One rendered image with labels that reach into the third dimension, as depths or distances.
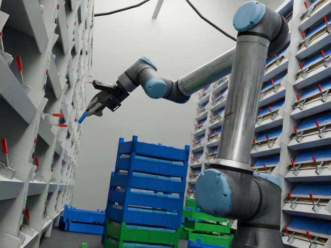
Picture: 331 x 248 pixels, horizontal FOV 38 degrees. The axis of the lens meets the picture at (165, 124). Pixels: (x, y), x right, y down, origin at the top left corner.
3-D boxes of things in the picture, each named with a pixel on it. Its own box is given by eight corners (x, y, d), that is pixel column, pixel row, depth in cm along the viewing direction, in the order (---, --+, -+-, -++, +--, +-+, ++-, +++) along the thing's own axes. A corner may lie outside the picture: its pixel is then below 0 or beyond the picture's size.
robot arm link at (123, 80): (128, 79, 207) (121, 67, 213) (120, 86, 207) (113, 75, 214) (140, 90, 213) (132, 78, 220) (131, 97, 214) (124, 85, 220)
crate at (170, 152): (170, 162, 250) (172, 146, 251) (188, 161, 232) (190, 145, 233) (116, 153, 237) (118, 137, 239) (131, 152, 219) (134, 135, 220)
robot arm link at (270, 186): (289, 227, 166) (291, 177, 170) (258, 223, 156) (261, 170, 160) (254, 225, 178) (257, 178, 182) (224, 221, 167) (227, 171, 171)
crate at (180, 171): (168, 176, 249) (170, 162, 250) (186, 177, 231) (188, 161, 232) (114, 169, 236) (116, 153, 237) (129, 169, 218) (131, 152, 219)
